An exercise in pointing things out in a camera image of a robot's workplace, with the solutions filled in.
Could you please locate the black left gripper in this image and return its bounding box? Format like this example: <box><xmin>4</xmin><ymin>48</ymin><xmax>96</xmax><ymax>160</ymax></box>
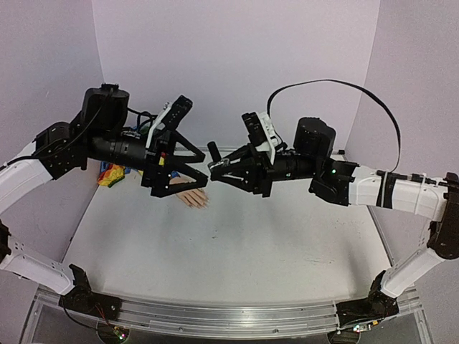
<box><xmin>90</xmin><ymin>127</ymin><xmax>212</xmax><ymax>198</ymax></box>

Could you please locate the glitter nail polish bottle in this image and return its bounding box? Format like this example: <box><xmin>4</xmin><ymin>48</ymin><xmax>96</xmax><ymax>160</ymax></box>
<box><xmin>207</xmin><ymin>158</ymin><xmax>230</xmax><ymax>173</ymax></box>

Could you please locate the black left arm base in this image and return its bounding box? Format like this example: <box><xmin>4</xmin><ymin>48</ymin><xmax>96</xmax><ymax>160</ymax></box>
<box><xmin>59</xmin><ymin>264</ymin><xmax>121</xmax><ymax>320</ymax></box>

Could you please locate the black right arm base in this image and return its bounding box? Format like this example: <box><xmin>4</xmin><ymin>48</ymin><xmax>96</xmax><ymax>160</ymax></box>
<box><xmin>336</xmin><ymin>270</ymin><xmax>399</xmax><ymax>329</ymax></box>

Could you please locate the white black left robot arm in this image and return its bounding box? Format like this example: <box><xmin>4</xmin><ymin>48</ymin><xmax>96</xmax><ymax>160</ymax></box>
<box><xmin>1</xmin><ymin>83</ymin><xmax>208</xmax><ymax>211</ymax></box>

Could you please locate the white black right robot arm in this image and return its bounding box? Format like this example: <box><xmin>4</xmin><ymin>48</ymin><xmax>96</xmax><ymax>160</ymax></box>
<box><xmin>207</xmin><ymin>113</ymin><xmax>458</xmax><ymax>299</ymax></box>

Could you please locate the mannequin hand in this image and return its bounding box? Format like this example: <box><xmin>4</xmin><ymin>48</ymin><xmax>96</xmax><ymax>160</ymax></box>
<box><xmin>170</xmin><ymin>177</ymin><xmax>209</xmax><ymax>209</ymax></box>

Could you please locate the rainbow colored sleeve cloth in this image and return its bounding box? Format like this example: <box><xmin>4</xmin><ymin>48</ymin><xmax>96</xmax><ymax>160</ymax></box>
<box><xmin>97</xmin><ymin>162</ymin><xmax>131</xmax><ymax>188</ymax></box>

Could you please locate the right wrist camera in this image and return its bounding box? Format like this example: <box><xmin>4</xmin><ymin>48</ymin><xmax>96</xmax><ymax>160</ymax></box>
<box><xmin>242</xmin><ymin>112</ymin><xmax>285</xmax><ymax>166</ymax></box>

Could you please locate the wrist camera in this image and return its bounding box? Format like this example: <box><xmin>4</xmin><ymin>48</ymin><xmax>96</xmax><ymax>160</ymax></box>
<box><xmin>242</xmin><ymin>112</ymin><xmax>285</xmax><ymax>166</ymax></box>
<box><xmin>146</xmin><ymin>95</ymin><xmax>193</xmax><ymax>148</ymax></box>

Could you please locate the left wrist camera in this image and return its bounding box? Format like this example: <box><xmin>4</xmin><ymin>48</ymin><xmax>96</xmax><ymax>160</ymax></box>
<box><xmin>146</xmin><ymin>95</ymin><xmax>193</xmax><ymax>148</ymax></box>

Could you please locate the black right camera cable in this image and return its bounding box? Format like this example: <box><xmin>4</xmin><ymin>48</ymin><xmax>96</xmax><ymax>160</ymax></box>
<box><xmin>267</xmin><ymin>79</ymin><xmax>402</xmax><ymax>173</ymax></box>

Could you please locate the aluminium front rail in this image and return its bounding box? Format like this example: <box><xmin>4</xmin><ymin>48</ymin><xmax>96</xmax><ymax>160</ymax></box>
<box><xmin>21</xmin><ymin>287</ymin><xmax>432</xmax><ymax>343</ymax></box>

